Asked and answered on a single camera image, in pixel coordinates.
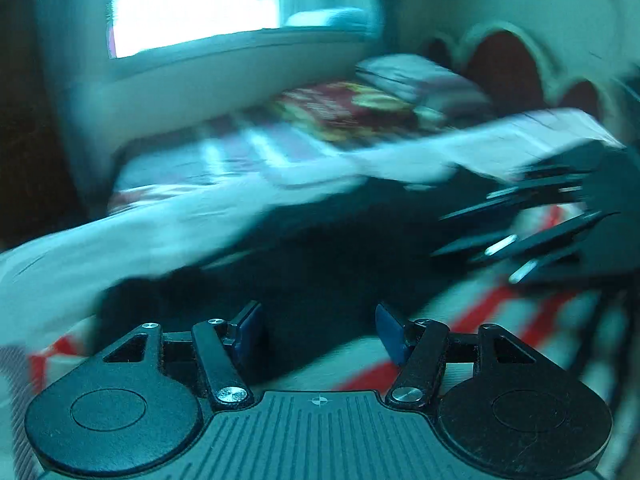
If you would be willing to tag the red patterned pillow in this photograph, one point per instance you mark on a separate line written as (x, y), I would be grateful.
(350, 110)

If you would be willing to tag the dark wooden door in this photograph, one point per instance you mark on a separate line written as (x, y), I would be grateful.
(25, 100)

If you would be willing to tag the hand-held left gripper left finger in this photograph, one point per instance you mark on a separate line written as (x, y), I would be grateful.
(248, 327)

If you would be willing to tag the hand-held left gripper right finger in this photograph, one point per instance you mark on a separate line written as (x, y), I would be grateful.
(390, 329)

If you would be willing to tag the red scalloped headboard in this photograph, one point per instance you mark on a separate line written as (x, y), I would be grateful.
(505, 67)

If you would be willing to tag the white patterned bed sheet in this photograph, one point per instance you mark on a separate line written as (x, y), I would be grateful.
(150, 230)

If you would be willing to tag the striped knit sweater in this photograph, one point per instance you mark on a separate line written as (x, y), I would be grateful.
(325, 265)

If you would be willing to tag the window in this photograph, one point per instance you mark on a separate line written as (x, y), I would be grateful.
(195, 0)

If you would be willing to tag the blue curtain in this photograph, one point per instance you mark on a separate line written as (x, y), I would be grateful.
(70, 60)

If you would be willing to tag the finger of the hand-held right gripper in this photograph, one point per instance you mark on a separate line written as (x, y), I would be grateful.
(540, 245)
(545, 187)

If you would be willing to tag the grey striped pillow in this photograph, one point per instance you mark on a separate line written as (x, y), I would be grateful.
(425, 80)

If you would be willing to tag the folded blanket on sill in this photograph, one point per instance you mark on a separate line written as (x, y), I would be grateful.
(327, 17)

